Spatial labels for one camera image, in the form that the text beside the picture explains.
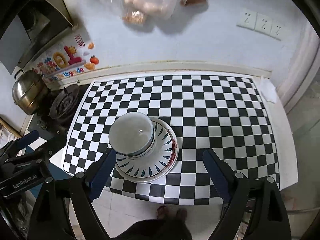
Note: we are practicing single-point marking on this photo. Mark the white black leaf plate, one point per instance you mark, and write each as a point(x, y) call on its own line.
point(150, 154)

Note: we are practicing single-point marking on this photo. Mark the white triple wall socket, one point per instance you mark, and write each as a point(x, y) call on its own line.
point(261, 23)

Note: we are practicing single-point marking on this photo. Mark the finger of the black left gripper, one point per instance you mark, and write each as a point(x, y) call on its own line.
point(28, 139)
point(51, 147)

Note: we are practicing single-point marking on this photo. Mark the bag of brown nuts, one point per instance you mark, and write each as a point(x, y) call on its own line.
point(134, 16)

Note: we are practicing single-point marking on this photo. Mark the plain white bowl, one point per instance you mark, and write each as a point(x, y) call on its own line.
point(132, 134)

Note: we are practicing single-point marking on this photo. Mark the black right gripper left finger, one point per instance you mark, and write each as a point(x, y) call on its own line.
point(98, 174)

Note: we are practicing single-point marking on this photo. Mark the steel steamer pot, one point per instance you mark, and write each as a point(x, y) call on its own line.
point(28, 90)

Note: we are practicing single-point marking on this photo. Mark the white folded cloth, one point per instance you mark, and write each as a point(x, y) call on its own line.
point(268, 90)

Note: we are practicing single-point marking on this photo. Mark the steel range hood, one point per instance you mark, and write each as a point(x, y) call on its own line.
point(29, 27)

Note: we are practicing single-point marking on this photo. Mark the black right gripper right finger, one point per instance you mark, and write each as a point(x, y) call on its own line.
point(229, 185)

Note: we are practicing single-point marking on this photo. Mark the black gas stove burner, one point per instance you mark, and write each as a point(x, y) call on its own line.
point(65, 102)

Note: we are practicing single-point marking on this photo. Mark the person's sandalled foot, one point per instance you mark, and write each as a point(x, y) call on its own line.
point(162, 212)

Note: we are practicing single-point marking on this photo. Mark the black glass stove top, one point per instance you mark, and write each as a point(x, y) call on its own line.
point(44, 124)

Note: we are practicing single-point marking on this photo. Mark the colourful wall sticker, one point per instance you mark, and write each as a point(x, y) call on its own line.
point(71, 56)

